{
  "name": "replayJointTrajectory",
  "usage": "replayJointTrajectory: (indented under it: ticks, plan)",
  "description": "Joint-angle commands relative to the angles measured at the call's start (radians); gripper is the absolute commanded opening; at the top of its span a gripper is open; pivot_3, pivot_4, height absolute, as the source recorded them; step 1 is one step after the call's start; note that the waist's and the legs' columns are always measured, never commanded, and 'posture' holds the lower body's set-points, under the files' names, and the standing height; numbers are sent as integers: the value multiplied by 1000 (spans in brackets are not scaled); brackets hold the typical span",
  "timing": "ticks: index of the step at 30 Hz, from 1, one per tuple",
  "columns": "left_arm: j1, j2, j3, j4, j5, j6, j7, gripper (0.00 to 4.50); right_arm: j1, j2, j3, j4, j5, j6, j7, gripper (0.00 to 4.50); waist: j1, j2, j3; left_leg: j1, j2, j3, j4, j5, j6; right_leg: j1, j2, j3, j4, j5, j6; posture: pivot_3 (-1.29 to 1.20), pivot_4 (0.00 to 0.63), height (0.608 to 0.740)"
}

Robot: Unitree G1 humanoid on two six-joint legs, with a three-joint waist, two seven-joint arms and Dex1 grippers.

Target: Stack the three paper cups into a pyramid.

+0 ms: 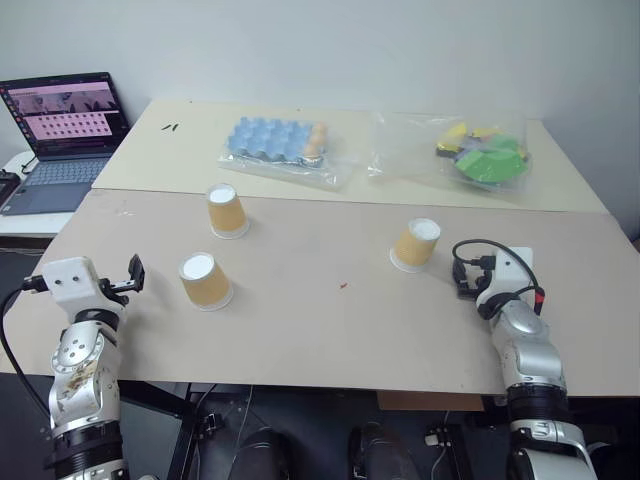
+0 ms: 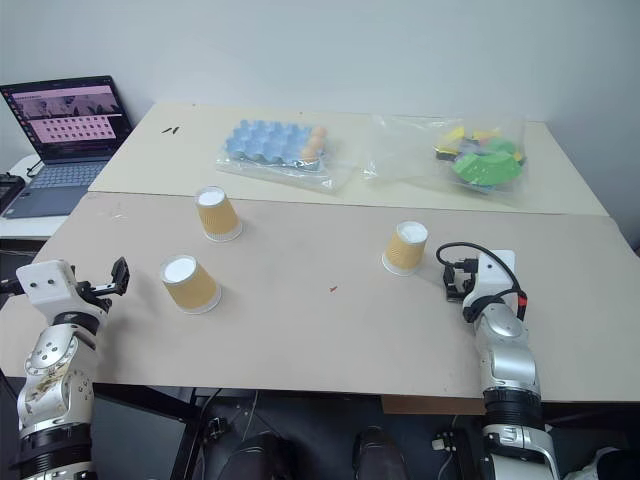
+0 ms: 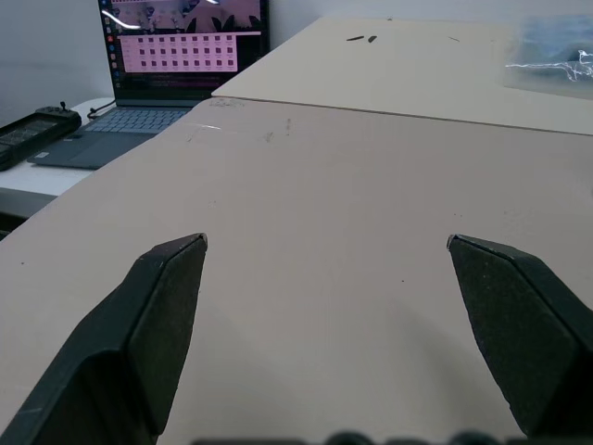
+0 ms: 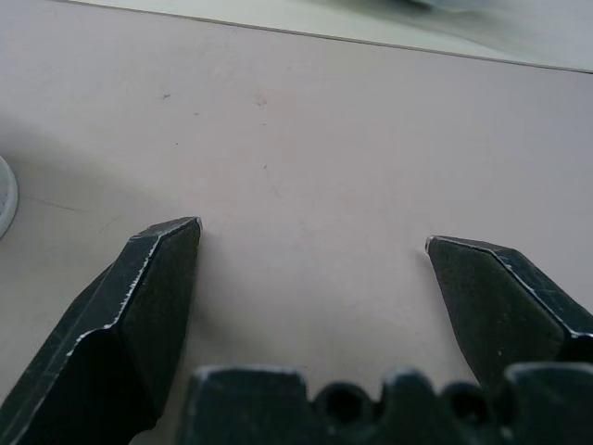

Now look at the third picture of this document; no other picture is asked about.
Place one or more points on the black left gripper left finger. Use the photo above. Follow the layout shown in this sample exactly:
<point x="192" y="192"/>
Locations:
<point x="116" y="352"/>

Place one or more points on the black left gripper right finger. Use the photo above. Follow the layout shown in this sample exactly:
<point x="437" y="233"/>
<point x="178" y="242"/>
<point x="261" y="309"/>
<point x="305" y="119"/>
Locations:
<point x="523" y="334"/>

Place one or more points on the clear plastic bag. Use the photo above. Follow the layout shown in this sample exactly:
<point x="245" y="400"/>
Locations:
<point x="551" y="55"/>

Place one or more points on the open grey laptop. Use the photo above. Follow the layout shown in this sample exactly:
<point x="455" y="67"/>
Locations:
<point x="153" y="88"/>

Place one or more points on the black handheld controller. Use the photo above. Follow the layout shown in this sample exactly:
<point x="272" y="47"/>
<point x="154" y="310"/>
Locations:
<point x="32" y="132"/>

